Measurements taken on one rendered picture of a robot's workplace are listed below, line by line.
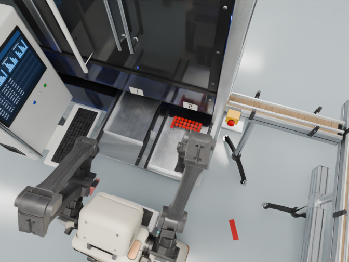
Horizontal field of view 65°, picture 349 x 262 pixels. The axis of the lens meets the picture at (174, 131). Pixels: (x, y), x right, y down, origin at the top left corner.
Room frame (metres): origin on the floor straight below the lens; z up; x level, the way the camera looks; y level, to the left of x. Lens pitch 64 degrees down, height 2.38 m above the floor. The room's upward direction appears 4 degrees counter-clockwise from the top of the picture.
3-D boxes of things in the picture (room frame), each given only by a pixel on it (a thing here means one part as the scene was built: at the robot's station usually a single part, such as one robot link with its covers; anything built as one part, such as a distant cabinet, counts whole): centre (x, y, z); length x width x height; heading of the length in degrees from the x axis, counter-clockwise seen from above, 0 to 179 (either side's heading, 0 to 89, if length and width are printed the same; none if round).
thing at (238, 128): (0.78, -0.37, 0.87); 0.14 x 0.13 x 0.02; 157
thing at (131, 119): (0.86, 0.25, 0.90); 0.34 x 0.26 x 0.04; 157
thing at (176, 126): (0.73, -0.07, 0.91); 0.18 x 0.02 x 0.05; 67
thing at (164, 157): (0.63, -0.02, 0.90); 0.34 x 0.26 x 0.04; 157
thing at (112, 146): (0.73, 0.12, 0.87); 0.70 x 0.48 x 0.02; 67
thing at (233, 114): (0.74, -0.34, 1.00); 0.08 x 0.07 x 0.07; 157
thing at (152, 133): (0.65, 0.15, 0.91); 0.14 x 0.03 x 0.06; 156
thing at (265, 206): (0.31, -0.93, 0.07); 0.50 x 0.08 x 0.14; 67
